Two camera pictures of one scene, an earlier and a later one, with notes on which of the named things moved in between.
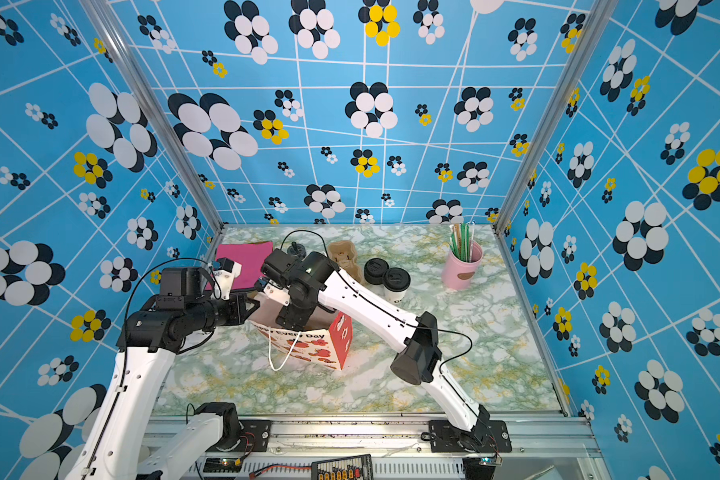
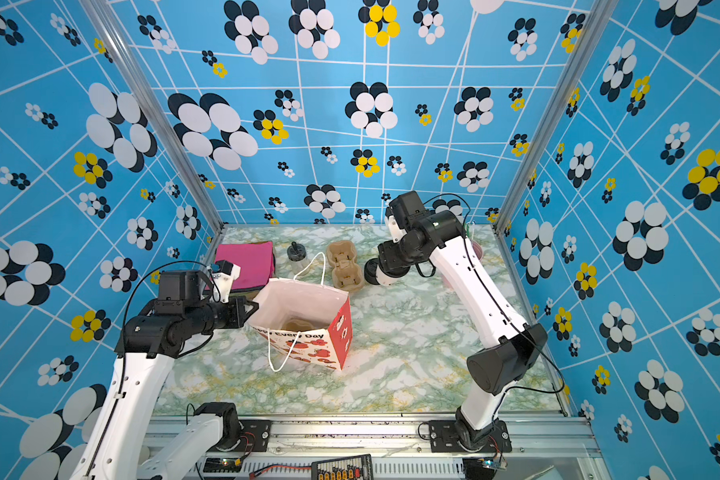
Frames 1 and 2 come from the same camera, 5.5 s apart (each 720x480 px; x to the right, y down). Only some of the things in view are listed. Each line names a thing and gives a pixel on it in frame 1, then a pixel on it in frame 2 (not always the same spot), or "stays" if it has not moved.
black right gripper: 290,320 to 389,257
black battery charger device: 357,467 stays
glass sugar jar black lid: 296,250 stays
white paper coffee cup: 395,297 to 383,279
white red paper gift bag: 327,342 stays
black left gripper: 239,313 stays
